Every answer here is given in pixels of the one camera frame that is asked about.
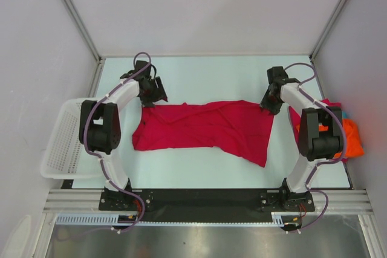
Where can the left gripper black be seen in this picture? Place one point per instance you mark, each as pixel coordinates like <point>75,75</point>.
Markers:
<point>158,95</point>

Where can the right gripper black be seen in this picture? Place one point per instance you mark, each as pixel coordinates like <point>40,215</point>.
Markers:
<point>274,109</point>

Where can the crimson red t shirt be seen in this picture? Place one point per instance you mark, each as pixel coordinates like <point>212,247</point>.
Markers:
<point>239,128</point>

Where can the white perforated plastic basket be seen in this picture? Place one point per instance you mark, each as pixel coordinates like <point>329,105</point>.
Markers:
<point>65,157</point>

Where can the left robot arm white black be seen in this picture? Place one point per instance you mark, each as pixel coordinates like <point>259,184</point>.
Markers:
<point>100,129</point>

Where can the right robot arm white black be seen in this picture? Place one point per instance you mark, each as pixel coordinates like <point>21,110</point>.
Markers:
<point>321,138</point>

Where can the folded magenta t shirt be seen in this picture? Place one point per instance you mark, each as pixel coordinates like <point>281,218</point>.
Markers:
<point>295,118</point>

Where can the folded teal t shirt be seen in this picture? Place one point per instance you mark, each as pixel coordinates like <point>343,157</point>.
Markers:
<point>345,115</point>

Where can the folded orange t shirt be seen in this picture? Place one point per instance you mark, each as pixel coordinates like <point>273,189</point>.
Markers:
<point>354,143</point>

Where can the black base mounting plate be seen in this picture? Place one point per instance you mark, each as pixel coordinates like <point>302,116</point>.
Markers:
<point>207,205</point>

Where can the white slotted cable duct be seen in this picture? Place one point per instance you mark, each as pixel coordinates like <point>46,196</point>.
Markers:
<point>110,220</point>

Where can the aluminium extrusion rail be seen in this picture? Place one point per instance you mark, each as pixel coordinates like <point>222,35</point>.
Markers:
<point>345,202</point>

